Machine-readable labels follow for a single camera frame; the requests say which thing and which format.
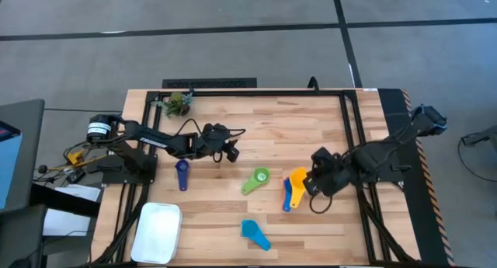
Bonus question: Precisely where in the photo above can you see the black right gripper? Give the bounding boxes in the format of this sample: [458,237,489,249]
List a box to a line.
[302,146,359,198]

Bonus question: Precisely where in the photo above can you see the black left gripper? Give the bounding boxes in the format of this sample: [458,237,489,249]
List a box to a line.
[195,122,241,164]

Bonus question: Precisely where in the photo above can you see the yellow measuring cup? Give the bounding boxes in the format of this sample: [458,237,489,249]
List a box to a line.
[288,166,310,210]

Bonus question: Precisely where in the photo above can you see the small dark blue measuring cup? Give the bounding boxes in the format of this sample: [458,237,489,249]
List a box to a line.
[174,158,190,192]

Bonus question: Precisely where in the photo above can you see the royal blue measuring cup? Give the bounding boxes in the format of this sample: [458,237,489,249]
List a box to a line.
[283,177,294,214]

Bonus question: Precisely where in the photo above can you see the green measuring cup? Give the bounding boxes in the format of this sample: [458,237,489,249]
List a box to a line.
[240,166,272,197]

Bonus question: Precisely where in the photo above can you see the light blue measuring cup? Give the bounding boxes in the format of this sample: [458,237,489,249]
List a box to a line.
[241,219,273,252]

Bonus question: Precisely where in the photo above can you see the white plastic basket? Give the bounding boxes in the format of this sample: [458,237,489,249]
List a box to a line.
[130,201,183,265]

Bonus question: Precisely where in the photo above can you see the small potted green plant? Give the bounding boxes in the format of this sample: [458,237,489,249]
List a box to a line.
[153,91,194,119]

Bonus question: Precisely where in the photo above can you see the black floor grate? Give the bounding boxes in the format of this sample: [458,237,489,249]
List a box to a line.
[162,77,258,89]

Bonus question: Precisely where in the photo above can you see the black hazard-striped table edge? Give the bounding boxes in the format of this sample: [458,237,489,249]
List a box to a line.
[378,88,455,267]

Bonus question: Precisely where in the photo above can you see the small black device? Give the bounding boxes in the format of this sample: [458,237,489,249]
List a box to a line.
[66,169,87,185]

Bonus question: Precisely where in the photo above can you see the black stand foot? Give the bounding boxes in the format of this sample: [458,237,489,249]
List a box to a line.
[461,124,497,147]

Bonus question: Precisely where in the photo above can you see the black bar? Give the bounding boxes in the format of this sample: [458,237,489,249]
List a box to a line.
[30,183,101,218]

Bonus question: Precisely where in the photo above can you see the white papers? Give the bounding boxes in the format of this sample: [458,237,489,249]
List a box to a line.
[41,183,103,237]

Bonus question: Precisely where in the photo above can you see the blue panel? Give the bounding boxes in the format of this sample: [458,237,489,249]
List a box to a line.
[0,120,23,210]

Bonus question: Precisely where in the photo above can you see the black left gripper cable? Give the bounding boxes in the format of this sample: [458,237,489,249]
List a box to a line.
[172,117,247,163]

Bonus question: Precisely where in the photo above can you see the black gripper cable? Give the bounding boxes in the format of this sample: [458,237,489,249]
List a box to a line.
[308,193,334,215]
[172,117,247,163]

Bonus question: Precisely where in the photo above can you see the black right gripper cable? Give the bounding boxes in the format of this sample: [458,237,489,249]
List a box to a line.
[308,193,334,215]

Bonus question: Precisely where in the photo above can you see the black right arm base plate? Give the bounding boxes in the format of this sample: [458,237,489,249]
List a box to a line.
[346,151,405,183]

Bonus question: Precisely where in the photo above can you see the black cable hook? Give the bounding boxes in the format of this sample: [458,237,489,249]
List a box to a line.
[307,75,321,95]

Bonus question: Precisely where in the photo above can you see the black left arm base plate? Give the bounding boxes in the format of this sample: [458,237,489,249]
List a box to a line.
[101,153,158,186]

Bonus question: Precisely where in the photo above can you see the black floor cable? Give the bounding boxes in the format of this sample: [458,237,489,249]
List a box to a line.
[457,132,497,183]

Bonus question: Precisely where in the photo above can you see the yellow cable connector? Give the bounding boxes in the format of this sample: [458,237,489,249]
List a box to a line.
[67,150,85,165]

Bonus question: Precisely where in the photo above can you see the black cable bundle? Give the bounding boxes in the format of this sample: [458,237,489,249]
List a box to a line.
[33,140,103,183]

